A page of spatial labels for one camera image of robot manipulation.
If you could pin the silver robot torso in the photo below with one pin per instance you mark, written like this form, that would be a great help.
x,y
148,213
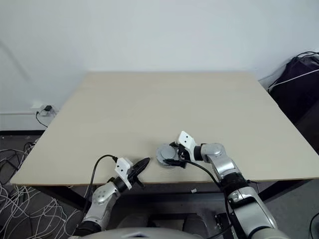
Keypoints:
x,y
162,234

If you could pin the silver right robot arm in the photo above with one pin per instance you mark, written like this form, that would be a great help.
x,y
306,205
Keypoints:
x,y
216,150

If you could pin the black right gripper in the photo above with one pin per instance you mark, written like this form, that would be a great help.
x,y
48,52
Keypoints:
x,y
182,156

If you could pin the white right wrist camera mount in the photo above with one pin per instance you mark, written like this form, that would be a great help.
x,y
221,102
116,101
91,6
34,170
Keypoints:
x,y
187,143

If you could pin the small white floor scrap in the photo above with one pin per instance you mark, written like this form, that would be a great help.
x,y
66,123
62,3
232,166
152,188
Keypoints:
x,y
193,191

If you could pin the black table frame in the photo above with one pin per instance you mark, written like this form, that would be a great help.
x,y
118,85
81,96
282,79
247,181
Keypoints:
x,y
67,196

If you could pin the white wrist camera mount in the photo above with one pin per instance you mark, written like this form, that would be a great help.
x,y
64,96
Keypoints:
x,y
187,143
122,169

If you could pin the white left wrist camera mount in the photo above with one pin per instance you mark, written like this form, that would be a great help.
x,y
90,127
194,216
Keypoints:
x,y
122,169

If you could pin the white wall power outlet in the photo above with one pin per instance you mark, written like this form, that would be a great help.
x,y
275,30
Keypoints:
x,y
36,104

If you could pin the black power adapter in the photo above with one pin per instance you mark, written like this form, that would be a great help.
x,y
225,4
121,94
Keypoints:
x,y
47,108

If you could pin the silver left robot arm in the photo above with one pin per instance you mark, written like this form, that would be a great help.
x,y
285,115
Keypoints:
x,y
102,195

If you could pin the silver round motor rotor cover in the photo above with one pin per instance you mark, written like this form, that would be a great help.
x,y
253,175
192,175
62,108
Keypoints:
x,y
166,153

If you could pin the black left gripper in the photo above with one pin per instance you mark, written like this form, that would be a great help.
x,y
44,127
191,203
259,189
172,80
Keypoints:
x,y
134,176

